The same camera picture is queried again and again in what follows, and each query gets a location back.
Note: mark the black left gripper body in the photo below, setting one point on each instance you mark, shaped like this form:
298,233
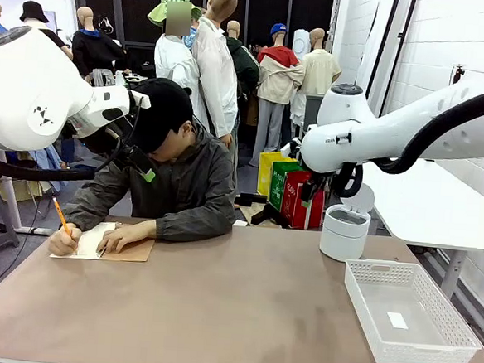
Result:
112,139

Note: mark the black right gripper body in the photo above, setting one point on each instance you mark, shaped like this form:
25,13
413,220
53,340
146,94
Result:
317,183

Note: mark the spiral notebook brown cover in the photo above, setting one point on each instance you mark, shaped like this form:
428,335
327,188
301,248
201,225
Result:
137,253

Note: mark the yellow pencil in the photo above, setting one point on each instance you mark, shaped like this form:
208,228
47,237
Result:
59,212

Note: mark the person's right forearm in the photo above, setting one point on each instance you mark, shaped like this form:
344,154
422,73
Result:
86,214

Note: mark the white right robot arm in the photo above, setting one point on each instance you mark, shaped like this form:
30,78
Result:
374,136

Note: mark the person's left forearm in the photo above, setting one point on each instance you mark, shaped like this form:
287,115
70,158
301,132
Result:
193,230

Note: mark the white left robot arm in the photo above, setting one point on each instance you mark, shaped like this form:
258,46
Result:
24,91

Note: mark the person's left hand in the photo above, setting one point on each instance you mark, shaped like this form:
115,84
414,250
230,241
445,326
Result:
128,233

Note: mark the person's right hand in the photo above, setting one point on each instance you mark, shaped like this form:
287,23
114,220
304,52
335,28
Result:
65,242

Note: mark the red recycling bag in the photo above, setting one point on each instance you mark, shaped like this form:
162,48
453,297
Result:
294,212

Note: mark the green recycling bag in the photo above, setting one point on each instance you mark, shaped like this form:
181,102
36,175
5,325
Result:
279,184

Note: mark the black cross-shaped stand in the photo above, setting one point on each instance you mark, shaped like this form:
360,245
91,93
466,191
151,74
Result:
271,212

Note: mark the person's head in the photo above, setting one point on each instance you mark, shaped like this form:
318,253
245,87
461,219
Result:
178,144

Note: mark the yellow recycling bag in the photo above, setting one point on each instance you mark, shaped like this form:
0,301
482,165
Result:
265,170

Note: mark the white lidded trash bin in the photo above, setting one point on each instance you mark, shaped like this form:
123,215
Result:
342,238

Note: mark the black cap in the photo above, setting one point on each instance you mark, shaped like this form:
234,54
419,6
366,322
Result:
164,109

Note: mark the seated person in grey jacket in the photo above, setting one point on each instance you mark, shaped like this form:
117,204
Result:
200,178

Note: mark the blue cloth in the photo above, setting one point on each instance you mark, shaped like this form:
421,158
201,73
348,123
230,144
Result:
52,164

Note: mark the grey cabinet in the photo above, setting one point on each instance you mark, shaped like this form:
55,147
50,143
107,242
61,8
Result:
311,111

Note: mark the mannequin in black sweater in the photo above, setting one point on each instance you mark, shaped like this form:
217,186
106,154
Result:
97,51

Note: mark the mannequin green checkered hat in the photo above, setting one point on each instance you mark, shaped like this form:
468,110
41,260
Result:
175,64

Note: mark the beige cloth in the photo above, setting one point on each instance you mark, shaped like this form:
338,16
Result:
21,191

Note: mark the mannequin blue cap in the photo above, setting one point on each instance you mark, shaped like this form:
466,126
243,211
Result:
278,80

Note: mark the mannequin in cream shirt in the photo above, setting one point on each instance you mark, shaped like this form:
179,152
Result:
320,70

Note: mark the tall mannequin white coat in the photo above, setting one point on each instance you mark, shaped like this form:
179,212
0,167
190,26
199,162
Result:
214,71

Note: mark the large white table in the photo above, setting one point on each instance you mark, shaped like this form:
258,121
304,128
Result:
430,219

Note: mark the mannequin dark green jacket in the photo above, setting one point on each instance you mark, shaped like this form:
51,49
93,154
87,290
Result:
246,65

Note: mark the white oval appliance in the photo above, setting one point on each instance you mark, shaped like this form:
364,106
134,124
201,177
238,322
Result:
301,44

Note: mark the mannequin black bucket hat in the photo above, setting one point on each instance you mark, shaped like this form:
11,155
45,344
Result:
34,11

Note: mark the white label sticker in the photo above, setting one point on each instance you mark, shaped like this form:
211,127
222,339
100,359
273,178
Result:
397,320

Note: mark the white perforated plastic basket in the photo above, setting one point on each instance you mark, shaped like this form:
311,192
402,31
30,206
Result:
416,355

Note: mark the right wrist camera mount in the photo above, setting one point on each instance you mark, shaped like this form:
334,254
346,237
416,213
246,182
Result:
288,149

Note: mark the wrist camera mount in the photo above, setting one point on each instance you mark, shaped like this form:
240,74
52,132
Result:
140,99
288,149

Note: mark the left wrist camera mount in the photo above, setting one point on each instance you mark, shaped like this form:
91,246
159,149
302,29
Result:
140,99

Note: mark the white desk frame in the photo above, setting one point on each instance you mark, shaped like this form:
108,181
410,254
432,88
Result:
10,198

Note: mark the small black wall fixture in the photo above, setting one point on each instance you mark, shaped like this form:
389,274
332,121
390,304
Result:
457,74

